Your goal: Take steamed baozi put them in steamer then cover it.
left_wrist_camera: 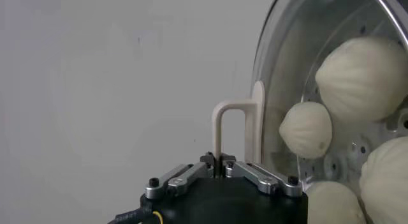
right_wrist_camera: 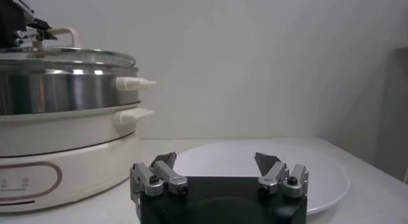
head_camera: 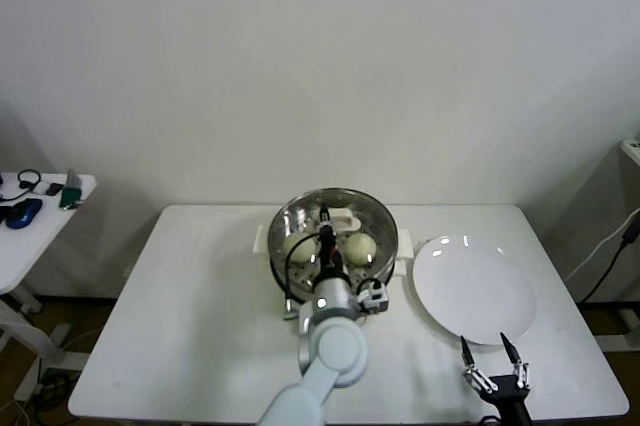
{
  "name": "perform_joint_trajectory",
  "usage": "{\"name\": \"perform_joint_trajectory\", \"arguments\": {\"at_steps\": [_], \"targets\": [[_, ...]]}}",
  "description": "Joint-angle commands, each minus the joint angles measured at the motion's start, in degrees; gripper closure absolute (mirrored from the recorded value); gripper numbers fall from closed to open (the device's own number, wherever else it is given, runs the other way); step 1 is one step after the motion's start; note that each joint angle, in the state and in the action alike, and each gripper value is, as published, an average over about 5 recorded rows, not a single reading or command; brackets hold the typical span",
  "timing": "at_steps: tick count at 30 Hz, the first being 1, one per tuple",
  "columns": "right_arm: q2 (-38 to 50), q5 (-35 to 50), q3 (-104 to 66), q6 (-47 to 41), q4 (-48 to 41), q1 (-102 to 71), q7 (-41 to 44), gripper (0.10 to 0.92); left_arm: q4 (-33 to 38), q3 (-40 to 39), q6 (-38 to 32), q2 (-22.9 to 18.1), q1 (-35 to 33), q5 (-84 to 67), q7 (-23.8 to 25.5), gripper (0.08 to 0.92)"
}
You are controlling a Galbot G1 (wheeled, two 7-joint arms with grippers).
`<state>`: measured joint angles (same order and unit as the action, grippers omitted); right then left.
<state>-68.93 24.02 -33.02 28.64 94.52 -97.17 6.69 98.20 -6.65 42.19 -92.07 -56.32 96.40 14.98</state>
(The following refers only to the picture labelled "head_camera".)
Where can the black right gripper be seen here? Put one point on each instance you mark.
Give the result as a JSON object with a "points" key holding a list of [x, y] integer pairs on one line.
{"points": [[507, 393]]}

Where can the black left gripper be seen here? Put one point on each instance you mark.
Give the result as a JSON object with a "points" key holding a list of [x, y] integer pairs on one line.
{"points": [[331, 266]]}

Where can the round glass pot lid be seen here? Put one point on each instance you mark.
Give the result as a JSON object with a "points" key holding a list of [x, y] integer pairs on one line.
{"points": [[347, 221]]}

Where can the white steamed baozi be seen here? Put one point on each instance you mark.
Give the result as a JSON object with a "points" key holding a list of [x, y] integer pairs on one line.
{"points": [[300, 249], [361, 247]]}

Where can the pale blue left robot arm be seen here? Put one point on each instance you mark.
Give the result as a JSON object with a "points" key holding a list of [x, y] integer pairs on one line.
{"points": [[332, 346]]}

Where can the stainless steel steamer basket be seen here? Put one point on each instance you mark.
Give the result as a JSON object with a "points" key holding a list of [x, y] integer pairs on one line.
{"points": [[280, 271]]}

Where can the white oval plate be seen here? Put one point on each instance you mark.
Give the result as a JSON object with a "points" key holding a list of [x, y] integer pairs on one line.
{"points": [[465, 291]]}

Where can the white stand base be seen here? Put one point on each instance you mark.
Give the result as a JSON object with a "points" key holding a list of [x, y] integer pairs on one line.
{"points": [[620, 328]]}

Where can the green clip tool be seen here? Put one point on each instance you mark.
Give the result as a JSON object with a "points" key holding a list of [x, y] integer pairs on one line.
{"points": [[70, 192]]}

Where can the small white black device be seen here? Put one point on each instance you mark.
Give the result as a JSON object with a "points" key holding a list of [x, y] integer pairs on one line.
{"points": [[47, 189]]}

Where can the white side table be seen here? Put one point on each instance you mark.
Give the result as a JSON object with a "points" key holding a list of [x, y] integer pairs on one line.
{"points": [[30, 246]]}

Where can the black computer mouse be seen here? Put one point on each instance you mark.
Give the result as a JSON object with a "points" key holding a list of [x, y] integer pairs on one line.
{"points": [[22, 213]]}

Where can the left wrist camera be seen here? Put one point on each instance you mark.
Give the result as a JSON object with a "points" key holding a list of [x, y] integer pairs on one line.
{"points": [[372, 298]]}

